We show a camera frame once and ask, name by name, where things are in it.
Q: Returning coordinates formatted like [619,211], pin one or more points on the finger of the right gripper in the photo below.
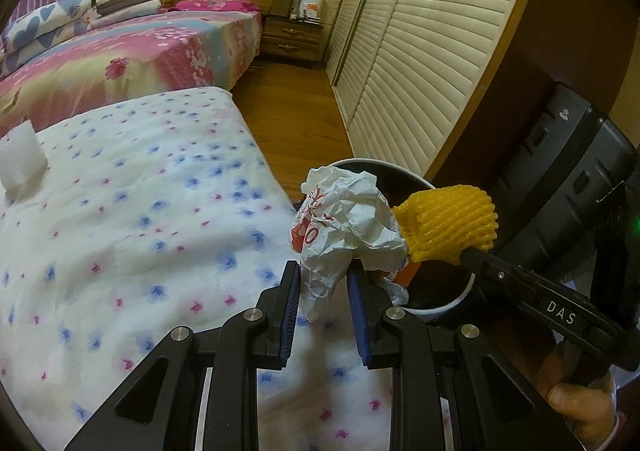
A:
[505,275]

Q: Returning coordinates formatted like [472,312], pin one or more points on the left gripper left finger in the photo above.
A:
[198,390]

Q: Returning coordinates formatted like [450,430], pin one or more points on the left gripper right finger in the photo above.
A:
[451,389]

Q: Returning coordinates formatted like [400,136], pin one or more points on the black white trash bin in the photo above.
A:
[433,287]

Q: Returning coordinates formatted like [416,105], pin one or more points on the yellow foam fruit net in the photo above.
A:
[439,224]

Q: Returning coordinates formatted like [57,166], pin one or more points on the white plastic bag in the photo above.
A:
[344,217]

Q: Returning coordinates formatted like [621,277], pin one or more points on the white foam net sleeve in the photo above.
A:
[22,159]

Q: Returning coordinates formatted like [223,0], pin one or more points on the person's right hand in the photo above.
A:
[593,411]

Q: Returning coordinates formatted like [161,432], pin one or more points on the white floral blanket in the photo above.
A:
[152,213]

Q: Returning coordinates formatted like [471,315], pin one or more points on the louvered sliding closet doors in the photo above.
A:
[403,71]

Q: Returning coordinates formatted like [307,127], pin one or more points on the items on nightstand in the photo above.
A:
[310,11]

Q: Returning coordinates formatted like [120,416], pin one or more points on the wooden nightstand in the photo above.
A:
[291,39]

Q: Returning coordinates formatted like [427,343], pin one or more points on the bed with pink sheet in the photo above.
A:
[139,57]

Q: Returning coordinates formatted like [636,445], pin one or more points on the heart pattern folded quilt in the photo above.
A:
[41,30]

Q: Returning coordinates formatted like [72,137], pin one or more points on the pink pillow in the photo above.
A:
[216,6]

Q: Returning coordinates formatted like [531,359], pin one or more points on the striped pillows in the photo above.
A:
[110,12]

